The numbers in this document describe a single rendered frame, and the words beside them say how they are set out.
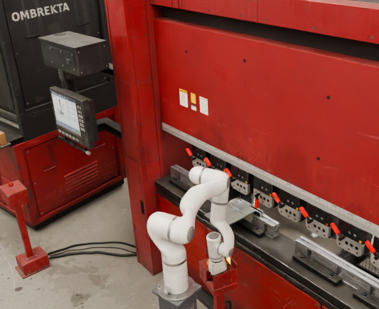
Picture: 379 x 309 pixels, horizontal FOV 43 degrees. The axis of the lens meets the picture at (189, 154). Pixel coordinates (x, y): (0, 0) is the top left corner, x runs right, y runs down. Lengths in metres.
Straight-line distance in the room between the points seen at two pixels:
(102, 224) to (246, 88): 2.57
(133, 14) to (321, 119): 1.45
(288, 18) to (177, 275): 1.33
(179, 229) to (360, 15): 1.19
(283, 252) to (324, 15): 1.38
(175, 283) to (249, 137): 0.95
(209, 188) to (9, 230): 3.02
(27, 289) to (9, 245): 0.70
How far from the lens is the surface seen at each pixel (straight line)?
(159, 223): 2.24
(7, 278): 4.47
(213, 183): 2.41
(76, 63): 3.26
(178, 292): 2.44
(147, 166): 3.59
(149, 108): 3.44
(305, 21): 2.33
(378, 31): 2.12
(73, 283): 4.22
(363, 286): 2.70
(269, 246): 2.96
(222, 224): 2.69
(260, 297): 3.18
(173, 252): 2.31
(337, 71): 2.28
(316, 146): 2.48
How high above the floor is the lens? 2.67
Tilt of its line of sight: 27 degrees down
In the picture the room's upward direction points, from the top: 3 degrees counter-clockwise
